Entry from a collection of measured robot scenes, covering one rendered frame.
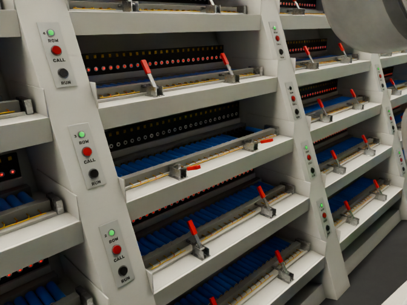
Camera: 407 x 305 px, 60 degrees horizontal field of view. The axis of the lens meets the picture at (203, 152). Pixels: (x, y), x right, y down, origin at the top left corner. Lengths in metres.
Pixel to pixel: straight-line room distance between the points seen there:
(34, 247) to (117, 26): 0.47
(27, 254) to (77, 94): 0.30
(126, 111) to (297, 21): 0.77
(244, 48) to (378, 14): 0.86
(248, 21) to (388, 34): 0.77
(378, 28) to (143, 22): 0.59
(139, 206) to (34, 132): 0.25
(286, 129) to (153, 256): 0.57
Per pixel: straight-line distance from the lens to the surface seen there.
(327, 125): 1.32
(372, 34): 0.39
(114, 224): 0.72
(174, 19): 0.92
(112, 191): 0.72
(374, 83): 1.76
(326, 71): 1.40
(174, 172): 0.82
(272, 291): 1.07
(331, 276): 1.26
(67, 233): 0.69
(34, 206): 0.73
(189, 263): 0.85
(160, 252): 0.85
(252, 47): 1.19
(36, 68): 0.71
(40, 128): 0.69
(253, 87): 1.04
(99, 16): 0.81
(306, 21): 1.39
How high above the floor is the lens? 0.64
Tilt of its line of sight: 3 degrees down
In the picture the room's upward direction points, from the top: 16 degrees counter-clockwise
